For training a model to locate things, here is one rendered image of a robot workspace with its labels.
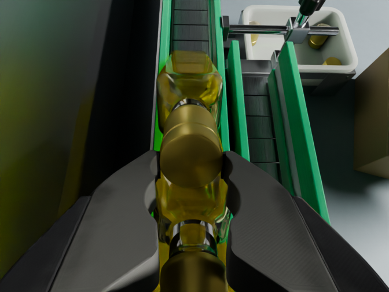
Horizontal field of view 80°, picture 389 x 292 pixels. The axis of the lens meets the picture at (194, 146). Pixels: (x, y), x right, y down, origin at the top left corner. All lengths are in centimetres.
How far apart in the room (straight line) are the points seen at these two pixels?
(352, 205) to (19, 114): 53
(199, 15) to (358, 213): 48
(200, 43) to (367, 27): 52
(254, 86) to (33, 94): 31
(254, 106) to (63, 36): 27
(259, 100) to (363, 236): 32
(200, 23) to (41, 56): 33
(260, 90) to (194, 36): 16
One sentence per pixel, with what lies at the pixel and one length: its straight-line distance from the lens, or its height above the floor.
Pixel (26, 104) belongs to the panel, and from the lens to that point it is 21.
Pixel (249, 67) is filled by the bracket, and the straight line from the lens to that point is 43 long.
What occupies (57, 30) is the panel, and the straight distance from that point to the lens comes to 26.
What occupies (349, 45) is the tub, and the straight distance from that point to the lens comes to 61.
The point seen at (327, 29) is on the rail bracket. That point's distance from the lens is 41.
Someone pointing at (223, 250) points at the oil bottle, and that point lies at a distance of 19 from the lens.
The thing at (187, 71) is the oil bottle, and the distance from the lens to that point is 21.
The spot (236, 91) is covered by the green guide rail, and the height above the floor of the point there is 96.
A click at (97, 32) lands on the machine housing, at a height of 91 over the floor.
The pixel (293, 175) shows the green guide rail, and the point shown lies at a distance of 32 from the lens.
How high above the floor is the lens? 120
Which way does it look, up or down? 68 degrees down
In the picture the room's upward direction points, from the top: 5 degrees clockwise
